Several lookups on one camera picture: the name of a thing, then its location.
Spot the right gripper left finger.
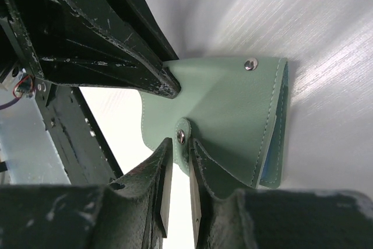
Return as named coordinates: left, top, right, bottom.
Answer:
left=1, top=138, right=173, bottom=248

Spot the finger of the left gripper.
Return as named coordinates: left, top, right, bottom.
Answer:
left=1, top=0, right=181, bottom=99

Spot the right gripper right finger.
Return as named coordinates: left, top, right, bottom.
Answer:
left=188, top=138, right=372, bottom=248

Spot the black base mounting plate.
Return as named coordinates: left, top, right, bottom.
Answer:
left=36, top=80, right=124, bottom=185

